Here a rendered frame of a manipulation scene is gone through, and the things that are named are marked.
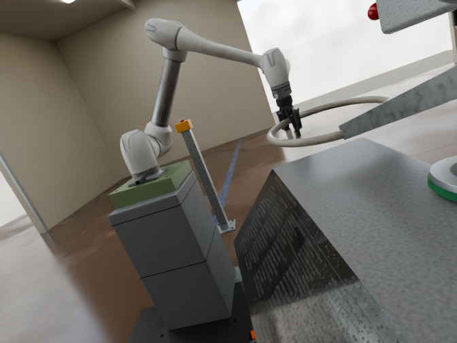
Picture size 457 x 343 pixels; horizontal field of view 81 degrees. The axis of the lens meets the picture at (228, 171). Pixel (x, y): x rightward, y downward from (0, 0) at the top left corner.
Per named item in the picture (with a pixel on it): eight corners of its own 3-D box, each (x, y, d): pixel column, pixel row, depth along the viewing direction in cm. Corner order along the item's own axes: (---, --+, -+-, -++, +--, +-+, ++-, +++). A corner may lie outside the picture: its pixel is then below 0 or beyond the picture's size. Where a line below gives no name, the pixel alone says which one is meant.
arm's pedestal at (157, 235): (158, 341, 154) (92, 223, 134) (181, 281, 201) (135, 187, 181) (239, 325, 144) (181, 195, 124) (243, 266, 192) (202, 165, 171)
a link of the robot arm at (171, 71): (133, 155, 160) (151, 146, 180) (157, 165, 158) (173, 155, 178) (158, 14, 130) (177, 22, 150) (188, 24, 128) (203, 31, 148)
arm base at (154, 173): (123, 190, 139) (119, 180, 138) (140, 177, 161) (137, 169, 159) (154, 182, 136) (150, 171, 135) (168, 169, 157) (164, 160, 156)
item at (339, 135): (435, 105, 84) (434, 95, 83) (292, 160, 83) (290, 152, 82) (348, 99, 131) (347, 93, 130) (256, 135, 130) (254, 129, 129)
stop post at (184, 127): (235, 220, 266) (194, 116, 239) (235, 229, 247) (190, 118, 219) (216, 225, 269) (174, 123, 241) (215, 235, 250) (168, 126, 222)
